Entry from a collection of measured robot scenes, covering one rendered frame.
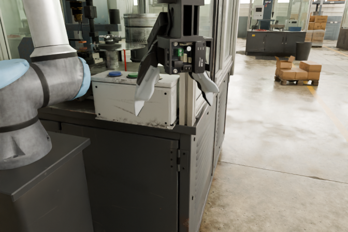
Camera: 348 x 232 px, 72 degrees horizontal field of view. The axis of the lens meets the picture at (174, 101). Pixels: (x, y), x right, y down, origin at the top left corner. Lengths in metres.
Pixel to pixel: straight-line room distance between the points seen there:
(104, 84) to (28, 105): 0.25
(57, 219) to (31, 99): 0.32
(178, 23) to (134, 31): 1.48
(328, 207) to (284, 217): 0.31
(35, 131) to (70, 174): 0.15
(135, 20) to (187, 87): 1.15
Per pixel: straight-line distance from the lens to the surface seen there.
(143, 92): 0.40
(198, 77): 0.45
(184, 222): 1.04
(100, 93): 0.82
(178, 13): 0.36
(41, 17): 0.71
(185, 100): 0.76
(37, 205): 0.68
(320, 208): 1.80
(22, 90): 0.64
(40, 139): 0.69
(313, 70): 4.60
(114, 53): 1.18
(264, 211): 1.65
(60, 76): 0.68
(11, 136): 0.67
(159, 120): 0.75
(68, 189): 0.75
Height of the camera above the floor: 1.07
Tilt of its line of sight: 19 degrees down
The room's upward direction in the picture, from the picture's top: straight up
